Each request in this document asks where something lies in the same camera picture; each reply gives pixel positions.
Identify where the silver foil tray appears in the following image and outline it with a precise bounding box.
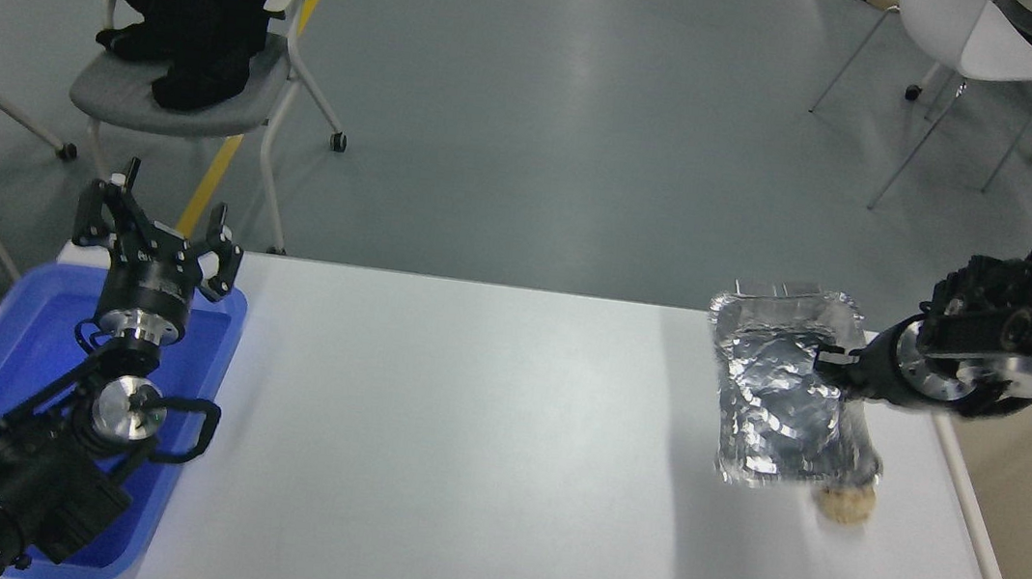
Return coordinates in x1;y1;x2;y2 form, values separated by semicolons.
688;273;905;503

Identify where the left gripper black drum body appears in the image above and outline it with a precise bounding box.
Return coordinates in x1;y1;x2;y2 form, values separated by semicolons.
838;315;923;407

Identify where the white plastic chair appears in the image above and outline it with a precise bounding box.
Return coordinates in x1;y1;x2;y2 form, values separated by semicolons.
798;0;1032;229

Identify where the black clothing pile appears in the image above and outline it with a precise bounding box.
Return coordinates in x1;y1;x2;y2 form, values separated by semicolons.
70;0;276;123

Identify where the grey seat white frame chair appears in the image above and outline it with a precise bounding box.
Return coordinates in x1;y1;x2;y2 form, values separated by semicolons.
16;0;365;262

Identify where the blue plastic tray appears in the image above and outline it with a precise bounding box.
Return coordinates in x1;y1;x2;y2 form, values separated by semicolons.
0;253;252;579

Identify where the crumpled tan paper ball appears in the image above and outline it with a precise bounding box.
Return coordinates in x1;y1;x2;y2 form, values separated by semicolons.
812;480;879;529

